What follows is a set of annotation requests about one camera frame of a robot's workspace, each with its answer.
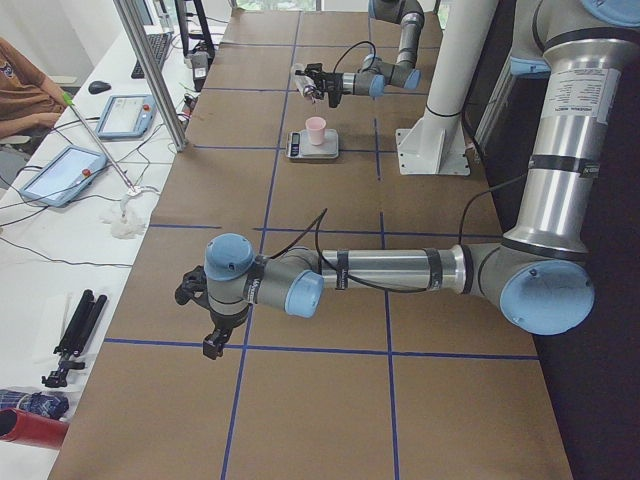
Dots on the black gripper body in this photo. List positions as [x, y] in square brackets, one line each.
[223, 320]
[333, 80]

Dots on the clear glass sauce bottle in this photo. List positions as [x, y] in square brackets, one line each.
[301, 81]

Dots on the pink plastic cup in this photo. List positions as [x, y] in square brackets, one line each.
[315, 127]

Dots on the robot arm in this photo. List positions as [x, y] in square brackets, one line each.
[535, 274]
[374, 75]

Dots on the white digital kitchen scale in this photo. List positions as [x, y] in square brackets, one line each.
[300, 148]

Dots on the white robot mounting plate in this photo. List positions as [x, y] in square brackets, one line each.
[435, 145]

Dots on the black folded tripod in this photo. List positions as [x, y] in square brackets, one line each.
[75, 338]

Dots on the black keyboard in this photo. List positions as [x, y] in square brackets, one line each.
[159, 44]

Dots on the far blue teach pendant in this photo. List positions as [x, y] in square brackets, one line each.
[126, 117]

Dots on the blue teach pendant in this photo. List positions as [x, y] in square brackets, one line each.
[64, 177]
[126, 117]

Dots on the red cylinder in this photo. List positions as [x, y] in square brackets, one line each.
[25, 428]

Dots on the near blue teach pendant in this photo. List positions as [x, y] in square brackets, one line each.
[64, 177]

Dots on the black computer mouse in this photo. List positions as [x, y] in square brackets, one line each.
[98, 86]

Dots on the metal grabber rod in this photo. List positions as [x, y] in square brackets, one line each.
[97, 140]

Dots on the person in brown shirt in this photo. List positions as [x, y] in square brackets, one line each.
[31, 102]

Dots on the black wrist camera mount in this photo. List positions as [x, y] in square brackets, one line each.
[193, 287]

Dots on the aluminium frame post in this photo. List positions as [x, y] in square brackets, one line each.
[137, 36]

